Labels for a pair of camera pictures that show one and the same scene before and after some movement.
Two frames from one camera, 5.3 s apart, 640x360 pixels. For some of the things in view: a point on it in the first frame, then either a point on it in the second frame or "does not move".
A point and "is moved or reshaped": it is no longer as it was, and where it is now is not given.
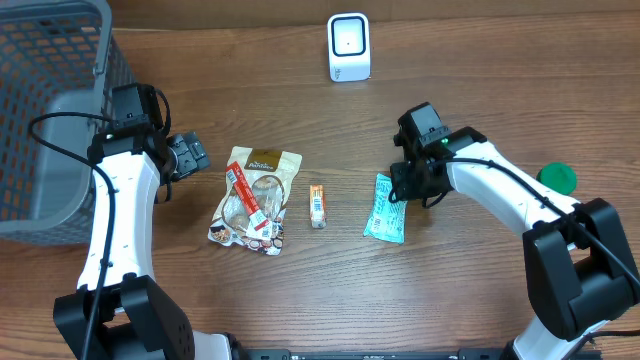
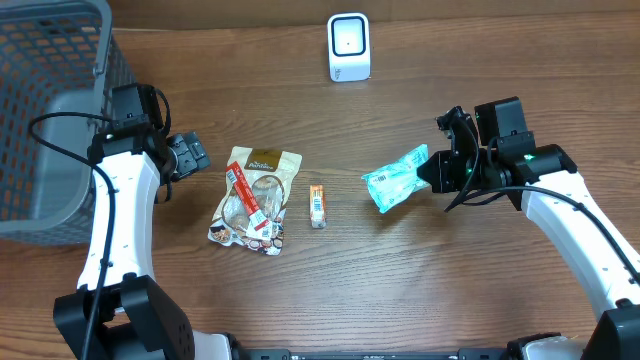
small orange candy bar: [318, 206] does not move
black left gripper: [189, 155] does not move
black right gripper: [405, 181] → [439, 170]
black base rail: [287, 354] does not move
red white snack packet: [252, 209] does not move
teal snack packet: [388, 219] is moved or reshaped
